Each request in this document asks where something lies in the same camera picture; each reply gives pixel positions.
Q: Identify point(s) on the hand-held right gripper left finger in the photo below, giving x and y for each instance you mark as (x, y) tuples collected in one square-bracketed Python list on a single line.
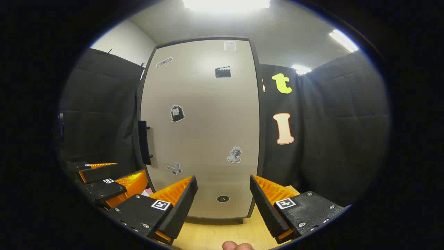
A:
[(184, 205)]

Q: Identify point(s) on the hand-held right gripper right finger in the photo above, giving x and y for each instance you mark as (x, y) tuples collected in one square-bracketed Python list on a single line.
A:
[(263, 208)]

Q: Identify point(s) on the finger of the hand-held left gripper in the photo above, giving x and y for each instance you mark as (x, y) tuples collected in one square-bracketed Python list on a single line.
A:
[(104, 190), (100, 173)]

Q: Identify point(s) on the beige cabinet door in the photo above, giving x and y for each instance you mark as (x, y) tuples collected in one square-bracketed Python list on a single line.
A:
[(208, 121)]

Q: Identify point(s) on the small white pink object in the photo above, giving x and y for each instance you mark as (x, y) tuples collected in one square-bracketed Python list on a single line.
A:
[(147, 192)]

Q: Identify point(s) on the black backdrop cloth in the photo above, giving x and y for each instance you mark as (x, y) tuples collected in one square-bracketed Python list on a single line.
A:
[(340, 132)]

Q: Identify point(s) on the ceiling light panel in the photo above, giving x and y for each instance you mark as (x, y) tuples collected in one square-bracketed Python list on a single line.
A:
[(343, 40), (301, 69), (225, 3)]

